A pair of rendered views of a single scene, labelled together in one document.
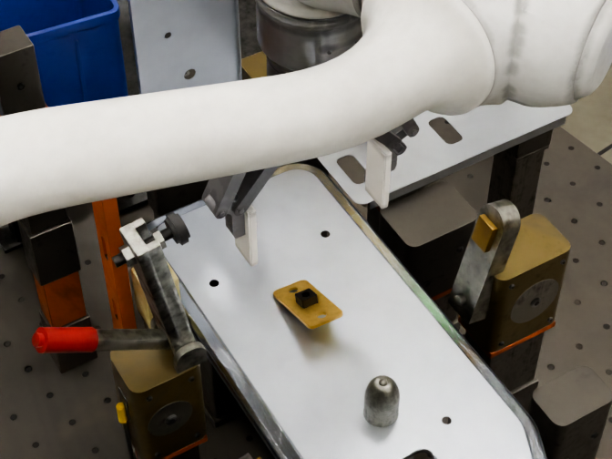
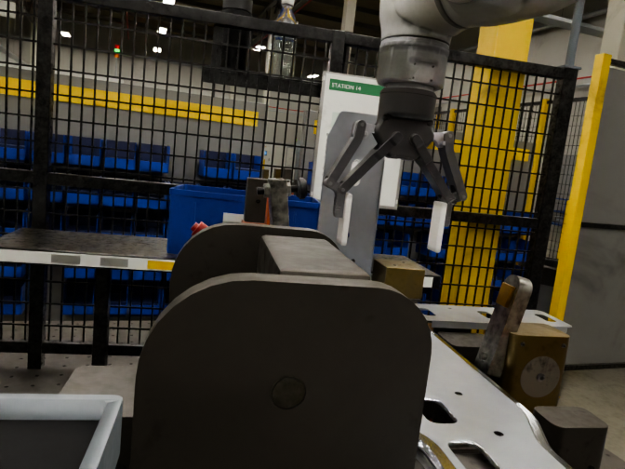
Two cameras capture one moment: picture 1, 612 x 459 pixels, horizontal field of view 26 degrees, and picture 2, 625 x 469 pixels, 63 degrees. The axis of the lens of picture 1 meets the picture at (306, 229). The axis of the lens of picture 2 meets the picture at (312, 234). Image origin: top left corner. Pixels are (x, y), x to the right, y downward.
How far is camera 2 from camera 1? 0.80 m
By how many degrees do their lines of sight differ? 43
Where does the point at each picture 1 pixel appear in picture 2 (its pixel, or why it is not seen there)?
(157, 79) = (327, 228)
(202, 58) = (354, 228)
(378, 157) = (438, 209)
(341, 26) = (424, 44)
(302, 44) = (400, 55)
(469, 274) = (491, 334)
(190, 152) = not seen: outside the picture
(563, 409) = (561, 420)
